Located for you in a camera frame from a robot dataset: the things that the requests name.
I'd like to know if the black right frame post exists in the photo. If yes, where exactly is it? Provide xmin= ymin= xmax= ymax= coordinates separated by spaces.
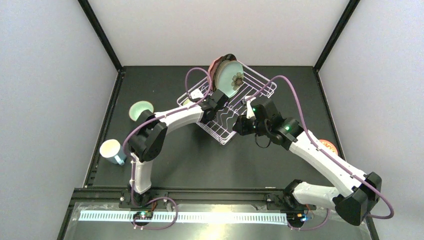
xmin=313 ymin=0 xmax=360 ymax=73

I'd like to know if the cream mug green handle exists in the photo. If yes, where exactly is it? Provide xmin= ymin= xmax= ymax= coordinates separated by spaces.
xmin=182 ymin=98 xmax=201 ymax=106

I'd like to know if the black frame post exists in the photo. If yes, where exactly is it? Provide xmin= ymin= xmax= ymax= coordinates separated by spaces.
xmin=313 ymin=0 xmax=360 ymax=73
xmin=78 ymin=0 xmax=123 ymax=72

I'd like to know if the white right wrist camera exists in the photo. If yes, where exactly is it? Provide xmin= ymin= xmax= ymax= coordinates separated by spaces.
xmin=242 ymin=96 xmax=256 ymax=119

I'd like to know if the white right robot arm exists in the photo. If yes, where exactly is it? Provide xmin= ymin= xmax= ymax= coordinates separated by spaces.
xmin=232 ymin=96 xmax=382 ymax=226

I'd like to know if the white wire dish rack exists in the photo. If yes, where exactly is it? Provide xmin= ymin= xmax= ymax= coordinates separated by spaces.
xmin=197 ymin=62 xmax=277 ymax=145

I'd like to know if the pink polka dot plate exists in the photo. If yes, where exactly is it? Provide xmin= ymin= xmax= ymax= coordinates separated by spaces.
xmin=208 ymin=56 xmax=222 ymax=92

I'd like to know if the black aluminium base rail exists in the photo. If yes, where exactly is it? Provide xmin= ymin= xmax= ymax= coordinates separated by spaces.
xmin=56 ymin=187 xmax=380 ymax=240

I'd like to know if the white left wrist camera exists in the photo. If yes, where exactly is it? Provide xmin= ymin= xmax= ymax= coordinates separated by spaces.
xmin=190 ymin=88 xmax=204 ymax=102

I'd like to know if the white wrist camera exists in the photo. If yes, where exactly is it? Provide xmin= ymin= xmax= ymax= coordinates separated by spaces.
xmin=190 ymin=88 xmax=204 ymax=102
xmin=242 ymin=96 xmax=256 ymax=119

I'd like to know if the dark striped plate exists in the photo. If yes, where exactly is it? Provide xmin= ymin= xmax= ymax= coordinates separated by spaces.
xmin=214 ymin=53 xmax=237 ymax=91

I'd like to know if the black left frame post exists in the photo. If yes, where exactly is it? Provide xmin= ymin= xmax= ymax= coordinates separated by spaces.
xmin=78 ymin=0 xmax=123 ymax=72

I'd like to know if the white mug blue handle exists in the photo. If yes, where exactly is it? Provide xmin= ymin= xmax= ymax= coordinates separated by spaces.
xmin=99 ymin=139 xmax=127 ymax=166

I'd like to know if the orange floral bowl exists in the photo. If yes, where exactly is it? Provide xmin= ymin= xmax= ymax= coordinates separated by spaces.
xmin=319 ymin=139 xmax=339 ymax=155

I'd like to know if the green celadon bowl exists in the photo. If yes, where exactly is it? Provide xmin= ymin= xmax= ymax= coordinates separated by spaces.
xmin=128 ymin=100 xmax=154 ymax=122

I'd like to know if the white LED light strip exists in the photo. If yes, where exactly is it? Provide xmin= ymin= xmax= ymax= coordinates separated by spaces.
xmin=78 ymin=210 xmax=287 ymax=226

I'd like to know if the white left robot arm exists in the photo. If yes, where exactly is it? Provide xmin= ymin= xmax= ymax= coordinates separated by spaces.
xmin=123 ymin=90 xmax=230 ymax=196

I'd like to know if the green flower plate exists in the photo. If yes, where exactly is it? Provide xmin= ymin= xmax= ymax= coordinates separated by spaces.
xmin=214 ymin=60 xmax=244 ymax=98

